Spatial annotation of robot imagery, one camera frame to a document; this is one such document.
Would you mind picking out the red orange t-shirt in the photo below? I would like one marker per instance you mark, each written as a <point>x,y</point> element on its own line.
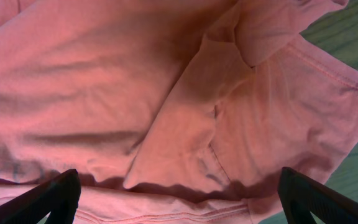
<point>170,111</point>

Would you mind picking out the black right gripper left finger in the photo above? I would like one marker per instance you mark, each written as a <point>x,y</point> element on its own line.
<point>56,199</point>

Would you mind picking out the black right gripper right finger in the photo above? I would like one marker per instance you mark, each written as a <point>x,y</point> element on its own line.
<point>303,198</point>

